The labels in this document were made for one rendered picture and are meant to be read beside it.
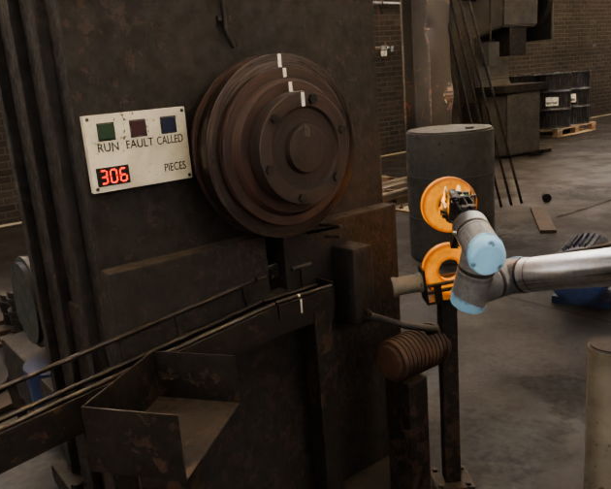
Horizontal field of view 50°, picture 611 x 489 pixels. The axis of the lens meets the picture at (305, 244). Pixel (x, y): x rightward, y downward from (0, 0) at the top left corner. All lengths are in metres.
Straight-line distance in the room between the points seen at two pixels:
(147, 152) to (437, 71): 4.49
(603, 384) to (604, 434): 0.15
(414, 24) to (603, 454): 4.68
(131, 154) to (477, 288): 0.90
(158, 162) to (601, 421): 1.37
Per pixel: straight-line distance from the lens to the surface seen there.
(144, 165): 1.67
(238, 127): 1.61
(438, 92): 5.96
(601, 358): 1.96
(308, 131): 1.65
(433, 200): 1.89
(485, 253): 1.59
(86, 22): 1.66
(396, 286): 1.95
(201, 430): 1.43
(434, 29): 5.95
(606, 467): 2.10
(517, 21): 9.63
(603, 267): 1.56
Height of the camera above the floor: 1.29
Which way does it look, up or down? 14 degrees down
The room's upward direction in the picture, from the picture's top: 5 degrees counter-clockwise
